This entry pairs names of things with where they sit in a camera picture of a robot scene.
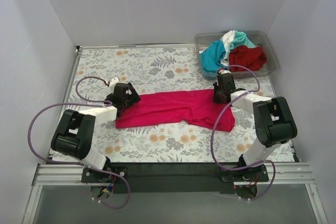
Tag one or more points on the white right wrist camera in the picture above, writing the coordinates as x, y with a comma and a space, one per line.
223, 71

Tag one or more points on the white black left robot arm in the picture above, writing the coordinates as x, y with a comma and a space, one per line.
74, 133

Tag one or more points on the floral patterned table mat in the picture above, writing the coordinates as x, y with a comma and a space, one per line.
151, 70

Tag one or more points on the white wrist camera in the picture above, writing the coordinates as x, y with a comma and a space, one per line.
223, 71
112, 82

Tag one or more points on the pink t shirt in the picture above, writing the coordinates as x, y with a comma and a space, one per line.
195, 107

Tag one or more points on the clear plastic bin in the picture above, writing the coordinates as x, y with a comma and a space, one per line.
202, 42

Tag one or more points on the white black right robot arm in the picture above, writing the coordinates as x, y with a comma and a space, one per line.
274, 126

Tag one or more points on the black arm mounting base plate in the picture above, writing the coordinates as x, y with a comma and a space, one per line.
174, 177

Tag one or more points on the teal blue t shirt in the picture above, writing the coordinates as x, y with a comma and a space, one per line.
214, 57

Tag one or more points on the white and aqua t shirt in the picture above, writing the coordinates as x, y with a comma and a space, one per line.
230, 41

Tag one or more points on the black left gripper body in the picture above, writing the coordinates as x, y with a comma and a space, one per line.
131, 94

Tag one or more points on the dark red t shirt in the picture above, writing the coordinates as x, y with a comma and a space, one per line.
251, 58

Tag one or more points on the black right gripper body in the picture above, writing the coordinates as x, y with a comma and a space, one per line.
219, 97

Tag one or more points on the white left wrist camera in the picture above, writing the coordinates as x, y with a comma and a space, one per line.
112, 82

